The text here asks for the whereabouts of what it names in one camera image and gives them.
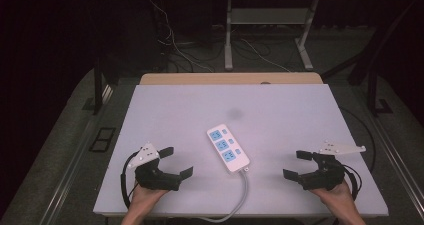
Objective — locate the white power strip blue sockets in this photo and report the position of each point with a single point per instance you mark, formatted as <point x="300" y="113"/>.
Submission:
<point x="227" y="151"/>

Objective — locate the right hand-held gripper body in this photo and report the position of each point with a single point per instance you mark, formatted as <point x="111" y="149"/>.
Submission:
<point x="325" y="175"/>

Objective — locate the metal floor rail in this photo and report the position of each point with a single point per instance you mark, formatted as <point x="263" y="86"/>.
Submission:
<point x="71" y="171"/>
<point x="396" y="165"/>

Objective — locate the person's right hand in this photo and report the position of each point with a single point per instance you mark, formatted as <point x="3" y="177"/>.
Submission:
<point x="335" y="195"/>

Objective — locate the black metal stand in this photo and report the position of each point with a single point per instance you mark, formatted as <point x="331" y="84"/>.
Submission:
<point x="98" y="88"/>
<point x="372" y="88"/>

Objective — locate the white table board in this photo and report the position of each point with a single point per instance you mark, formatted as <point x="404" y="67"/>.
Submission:
<point x="266" y="105"/>

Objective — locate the person's left hand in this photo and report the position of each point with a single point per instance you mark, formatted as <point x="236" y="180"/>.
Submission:
<point x="146" y="196"/>

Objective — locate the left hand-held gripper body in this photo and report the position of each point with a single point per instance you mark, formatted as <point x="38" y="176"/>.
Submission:
<point x="150" y="176"/>

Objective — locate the black floor frame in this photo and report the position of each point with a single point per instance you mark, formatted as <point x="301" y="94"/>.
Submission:
<point x="103" y="139"/>

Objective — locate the grey metal desk frame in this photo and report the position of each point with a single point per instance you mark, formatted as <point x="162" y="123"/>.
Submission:
<point x="266" y="16"/>

